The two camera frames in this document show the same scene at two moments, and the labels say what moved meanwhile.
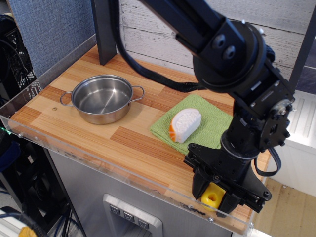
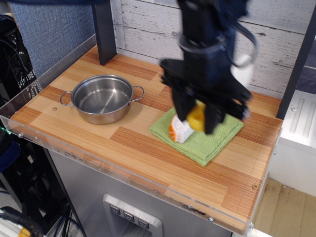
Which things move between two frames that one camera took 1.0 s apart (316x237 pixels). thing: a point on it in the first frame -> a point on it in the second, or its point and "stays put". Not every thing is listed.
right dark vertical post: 304,52 stays put
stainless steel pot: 102,99 stays put
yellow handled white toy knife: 212,197 -> 196,116
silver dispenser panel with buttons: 123,219 stays put
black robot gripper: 235,176 -> 207,73
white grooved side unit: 297,172 stays put
